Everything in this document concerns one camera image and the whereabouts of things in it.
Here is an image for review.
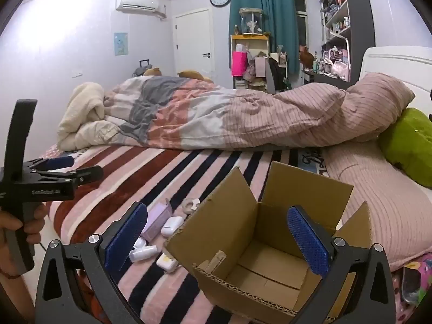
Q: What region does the white air conditioner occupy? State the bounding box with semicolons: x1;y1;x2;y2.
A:
115;0;160;12

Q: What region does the person's left forearm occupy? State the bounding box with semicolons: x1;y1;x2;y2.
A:
0;273;38;324

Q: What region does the person's left hand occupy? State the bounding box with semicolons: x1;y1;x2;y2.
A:
0;203;47;276

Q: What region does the dark flat object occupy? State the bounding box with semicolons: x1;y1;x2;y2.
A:
401;266;423;305

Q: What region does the yellow and white shelf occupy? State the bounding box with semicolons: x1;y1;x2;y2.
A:
230;34;271;90

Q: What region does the white earbuds case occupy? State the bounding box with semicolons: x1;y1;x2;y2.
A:
161;216;184;237

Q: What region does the white square charger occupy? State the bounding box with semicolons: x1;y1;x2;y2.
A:
156;252;177;273

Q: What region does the window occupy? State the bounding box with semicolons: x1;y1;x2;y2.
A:
293;0;309;48

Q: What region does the bright pink bag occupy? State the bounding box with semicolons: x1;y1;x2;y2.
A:
232;50;248;77

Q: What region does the glass display case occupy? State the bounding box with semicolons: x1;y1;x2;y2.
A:
239;8;264;36

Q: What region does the striped pink blanket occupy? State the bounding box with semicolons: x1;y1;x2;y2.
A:
37;142;325;324

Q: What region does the pink floral cloth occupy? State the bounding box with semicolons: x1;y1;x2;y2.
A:
391;253;432;324

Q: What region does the green pillow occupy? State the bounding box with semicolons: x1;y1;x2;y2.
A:
378;108;432;190

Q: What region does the white headboard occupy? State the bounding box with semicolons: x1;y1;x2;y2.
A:
358;45;432;109

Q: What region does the yellow plush toy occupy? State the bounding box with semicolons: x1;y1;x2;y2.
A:
178;70;214;83

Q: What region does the dark desk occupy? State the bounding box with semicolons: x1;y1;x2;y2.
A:
302;70;352;91

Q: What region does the pink and grey duvet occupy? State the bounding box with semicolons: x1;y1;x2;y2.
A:
103;72;416;151

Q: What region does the cream fleece blanket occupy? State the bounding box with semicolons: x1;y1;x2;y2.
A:
57;82;122;151

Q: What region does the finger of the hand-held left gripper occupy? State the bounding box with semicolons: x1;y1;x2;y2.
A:
29;156;75;173
36;165;104;190

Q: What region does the grey suitcase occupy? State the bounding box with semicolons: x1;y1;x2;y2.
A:
133;60;152;78

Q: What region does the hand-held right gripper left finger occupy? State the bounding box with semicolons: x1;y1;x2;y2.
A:
34;202;149;324

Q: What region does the black chair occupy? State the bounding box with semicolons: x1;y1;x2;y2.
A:
266;57;288;92

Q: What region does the teal curtain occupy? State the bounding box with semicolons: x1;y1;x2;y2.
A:
229;0;300;92

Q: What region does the beige tape roll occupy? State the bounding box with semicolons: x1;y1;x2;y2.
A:
182;197;200;215

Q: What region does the white door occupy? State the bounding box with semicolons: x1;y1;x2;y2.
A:
174;9;213;75

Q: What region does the white plastic bottle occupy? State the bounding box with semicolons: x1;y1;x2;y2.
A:
129;246;158;263

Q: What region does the printed bed sheet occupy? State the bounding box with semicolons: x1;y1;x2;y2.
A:
297;147;329;177

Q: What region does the dark bookshelf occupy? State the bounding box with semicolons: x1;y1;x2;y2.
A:
319;0;370;85

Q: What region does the blue wall poster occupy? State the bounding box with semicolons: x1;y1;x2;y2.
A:
114;33;129;56

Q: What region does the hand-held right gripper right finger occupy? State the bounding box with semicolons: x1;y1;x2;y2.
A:
287;205;397;324

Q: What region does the pink ribbed pillow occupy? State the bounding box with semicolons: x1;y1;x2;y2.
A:
324;140;432;272

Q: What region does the pale purple box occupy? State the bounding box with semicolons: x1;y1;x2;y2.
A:
140;200;174;244

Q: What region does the brown plush bear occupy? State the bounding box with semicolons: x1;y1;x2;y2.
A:
299;45;315;71

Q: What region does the brown cardboard box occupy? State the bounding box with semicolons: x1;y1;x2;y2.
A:
163;161;372;324

